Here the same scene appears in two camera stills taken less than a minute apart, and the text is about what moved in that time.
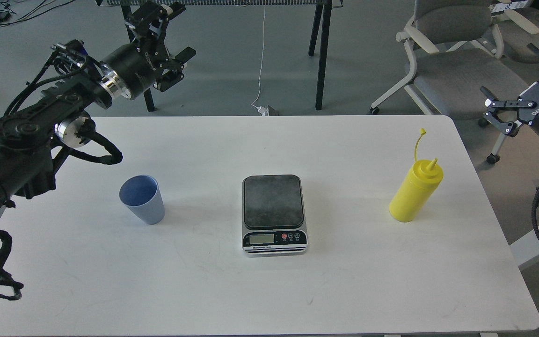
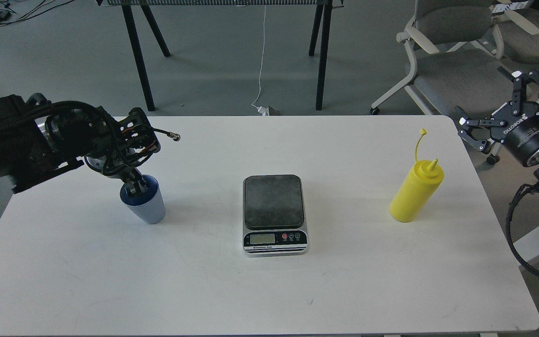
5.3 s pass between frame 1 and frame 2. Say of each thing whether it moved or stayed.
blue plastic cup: stayed
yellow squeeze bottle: stayed
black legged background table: stayed
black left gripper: moved
